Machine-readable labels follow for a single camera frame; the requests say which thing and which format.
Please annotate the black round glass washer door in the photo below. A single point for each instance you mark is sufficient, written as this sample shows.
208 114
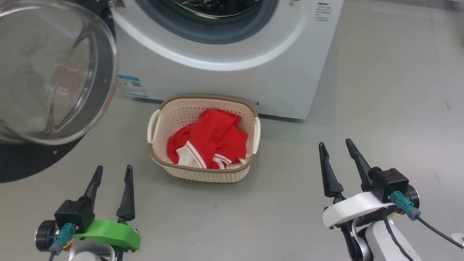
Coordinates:
36 72

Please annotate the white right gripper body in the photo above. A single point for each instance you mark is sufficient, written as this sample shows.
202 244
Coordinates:
351 210

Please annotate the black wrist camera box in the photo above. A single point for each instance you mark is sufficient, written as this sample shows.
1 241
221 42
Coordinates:
389 183
74 214

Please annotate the cream perforated laundry basket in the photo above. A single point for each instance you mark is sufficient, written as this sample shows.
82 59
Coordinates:
203 175

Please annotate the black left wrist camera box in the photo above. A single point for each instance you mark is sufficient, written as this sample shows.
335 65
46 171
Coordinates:
74 214

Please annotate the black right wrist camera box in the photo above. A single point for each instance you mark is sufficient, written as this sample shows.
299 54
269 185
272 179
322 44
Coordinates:
389 183

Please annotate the blue energy label sticker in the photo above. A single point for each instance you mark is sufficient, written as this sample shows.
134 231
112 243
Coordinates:
133 86

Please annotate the white washing machine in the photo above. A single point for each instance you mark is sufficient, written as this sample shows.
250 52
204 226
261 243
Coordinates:
217 83

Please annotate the washing machine metal drum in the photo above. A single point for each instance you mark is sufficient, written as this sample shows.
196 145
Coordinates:
217 7

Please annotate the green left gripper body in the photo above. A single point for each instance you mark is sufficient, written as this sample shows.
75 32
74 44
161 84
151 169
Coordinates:
112 233

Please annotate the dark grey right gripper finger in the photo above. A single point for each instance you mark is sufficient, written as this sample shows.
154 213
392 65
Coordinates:
330 181
362 170

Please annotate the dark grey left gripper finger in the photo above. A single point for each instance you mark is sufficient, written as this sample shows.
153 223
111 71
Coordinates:
93 188
127 203

